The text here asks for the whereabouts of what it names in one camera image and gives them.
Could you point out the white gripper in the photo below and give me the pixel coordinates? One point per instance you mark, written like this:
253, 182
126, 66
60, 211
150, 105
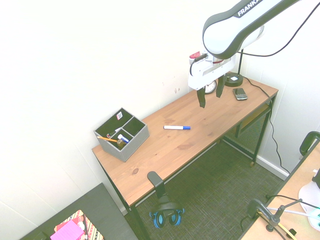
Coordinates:
200, 77

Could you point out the white marker with blue cap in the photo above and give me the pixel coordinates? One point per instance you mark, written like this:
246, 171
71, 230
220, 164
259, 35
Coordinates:
175, 127

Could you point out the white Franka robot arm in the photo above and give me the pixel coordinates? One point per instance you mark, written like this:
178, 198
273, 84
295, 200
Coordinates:
225, 32

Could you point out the black twin-bell alarm clock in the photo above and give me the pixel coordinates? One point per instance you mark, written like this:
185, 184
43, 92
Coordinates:
211, 87

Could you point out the black desk lamp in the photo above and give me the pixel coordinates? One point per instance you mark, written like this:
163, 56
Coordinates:
232, 80

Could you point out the black smartphone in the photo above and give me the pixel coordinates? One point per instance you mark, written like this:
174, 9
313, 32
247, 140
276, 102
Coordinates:
240, 93

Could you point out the grey compartment desk organizer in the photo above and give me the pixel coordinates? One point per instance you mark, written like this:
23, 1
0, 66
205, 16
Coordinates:
130, 147

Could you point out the white and blue glue stick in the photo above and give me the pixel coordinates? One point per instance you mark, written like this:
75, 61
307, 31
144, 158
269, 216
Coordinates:
123, 138

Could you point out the small brown bottle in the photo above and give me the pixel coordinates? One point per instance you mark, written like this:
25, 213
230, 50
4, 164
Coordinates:
120, 143

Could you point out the black headphone hanger hook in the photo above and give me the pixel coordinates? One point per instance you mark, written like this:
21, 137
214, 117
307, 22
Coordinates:
156, 181

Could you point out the orange pencil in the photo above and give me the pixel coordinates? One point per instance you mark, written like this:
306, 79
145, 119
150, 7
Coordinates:
106, 138

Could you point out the black and blue headphones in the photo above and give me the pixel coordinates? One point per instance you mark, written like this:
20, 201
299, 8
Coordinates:
166, 210

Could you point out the black metal table clamp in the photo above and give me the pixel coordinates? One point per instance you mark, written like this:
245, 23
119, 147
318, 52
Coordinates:
260, 208

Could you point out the white round stand base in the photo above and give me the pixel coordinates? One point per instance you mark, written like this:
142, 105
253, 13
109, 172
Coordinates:
308, 196

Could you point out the black low cabinet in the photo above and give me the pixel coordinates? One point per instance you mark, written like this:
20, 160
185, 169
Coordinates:
105, 215

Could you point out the patterned red striped box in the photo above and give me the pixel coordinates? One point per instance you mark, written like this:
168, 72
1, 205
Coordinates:
92, 230

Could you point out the pink sticky note block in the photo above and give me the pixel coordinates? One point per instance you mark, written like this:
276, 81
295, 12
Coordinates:
67, 231

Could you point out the black metal desk frame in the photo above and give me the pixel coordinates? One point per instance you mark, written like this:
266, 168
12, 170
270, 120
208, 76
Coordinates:
260, 135

